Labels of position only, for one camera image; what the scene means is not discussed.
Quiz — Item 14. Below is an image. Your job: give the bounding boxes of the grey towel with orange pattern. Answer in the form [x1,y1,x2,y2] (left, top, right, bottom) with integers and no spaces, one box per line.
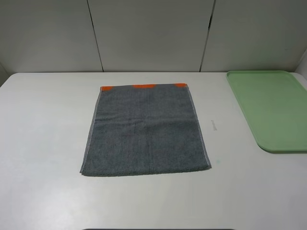
[80,83,211,177]

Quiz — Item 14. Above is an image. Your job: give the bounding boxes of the green plastic tray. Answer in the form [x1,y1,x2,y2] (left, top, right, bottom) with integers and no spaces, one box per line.
[226,70,307,153]

